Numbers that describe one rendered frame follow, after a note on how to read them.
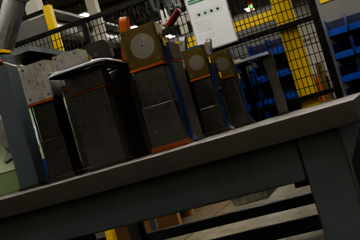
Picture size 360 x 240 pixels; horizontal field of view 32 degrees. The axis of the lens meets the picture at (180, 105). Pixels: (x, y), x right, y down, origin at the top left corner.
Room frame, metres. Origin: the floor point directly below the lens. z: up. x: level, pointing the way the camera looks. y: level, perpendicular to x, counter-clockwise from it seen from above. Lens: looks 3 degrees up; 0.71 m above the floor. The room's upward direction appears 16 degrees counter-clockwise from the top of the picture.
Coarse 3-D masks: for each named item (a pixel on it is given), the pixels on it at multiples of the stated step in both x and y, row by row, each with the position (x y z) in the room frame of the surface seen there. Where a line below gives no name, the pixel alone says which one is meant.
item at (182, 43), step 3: (180, 39) 2.43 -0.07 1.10; (183, 39) 2.43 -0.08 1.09; (180, 42) 2.43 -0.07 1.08; (183, 42) 2.43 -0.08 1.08; (186, 42) 2.45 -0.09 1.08; (180, 45) 2.43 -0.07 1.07; (183, 45) 2.43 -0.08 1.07; (186, 45) 2.45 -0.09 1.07; (180, 48) 2.43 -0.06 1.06; (183, 48) 2.43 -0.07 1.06; (186, 48) 2.45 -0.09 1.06; (183, 60) 2.43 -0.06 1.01; (183, 63) 2.43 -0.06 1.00; (183, 66) 2.43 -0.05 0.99
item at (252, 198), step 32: (352, 128) 1.67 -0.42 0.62; (224, 160) 1.19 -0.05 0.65; (256, 160) 1.18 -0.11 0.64; (288, 160) 1.16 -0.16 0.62; (320, 160) 1.14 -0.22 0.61; (352, 160) 1.88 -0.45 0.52; (128, 192) 1.25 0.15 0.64; (160, 192) 1.23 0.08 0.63; (192, 192) 1.21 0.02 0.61; (224, 192) 1.20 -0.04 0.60; (256, 192) 1.18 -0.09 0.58; (320, 192) 1.15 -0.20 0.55; (352, 192) 1.13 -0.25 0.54; (0, 224) 1.34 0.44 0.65; (32, 224) 1.32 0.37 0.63; (64, 224) 1.30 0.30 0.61; (96, 224) 1.28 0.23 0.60; (128, 224) 1.26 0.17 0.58; (192, 224) 3.76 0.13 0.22; (224, 224) 3.71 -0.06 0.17; (288, 224) 2.82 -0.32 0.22; (320, 224) 2.78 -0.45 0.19; (352, 224) 1.14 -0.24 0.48
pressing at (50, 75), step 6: (96, 60) 1.73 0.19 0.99; (102, 60) 1.73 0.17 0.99; (108, 60) 1.76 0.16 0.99; (114, 60) 1.80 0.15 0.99; (120, 60) 1.85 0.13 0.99; (72, 66) 1.75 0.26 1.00; (78, 66) 1.73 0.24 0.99; (84, 66) 1.81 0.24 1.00; (90, 66) 1.83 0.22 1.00; (108, 66) 1.95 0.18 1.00; (114, 66) 1.98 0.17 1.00; (120, 66) 2.02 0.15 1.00; (126, 66) 2.06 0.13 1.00; (60, 72) 1.75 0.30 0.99; (66, 72) 1.83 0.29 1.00; (72, 72) 1.86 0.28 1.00; (186, 72) 2.78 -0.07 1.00; (48, 78) 1.78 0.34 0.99; (54, 78) 1.83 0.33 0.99; (60, 78) 1.87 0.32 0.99
